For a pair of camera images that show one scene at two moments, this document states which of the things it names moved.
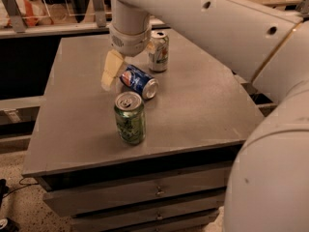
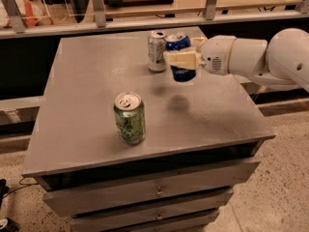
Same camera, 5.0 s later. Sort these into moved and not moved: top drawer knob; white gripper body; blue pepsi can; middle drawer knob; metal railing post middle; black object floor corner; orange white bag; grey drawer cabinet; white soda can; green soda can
Moved: white gripper body; blue pepsi can
Not moved: orange white bag; grey drawer cabinet; black object floor corner; white soda can; metal railing post middle; top drawer knob; green soda can; middle drawer knob
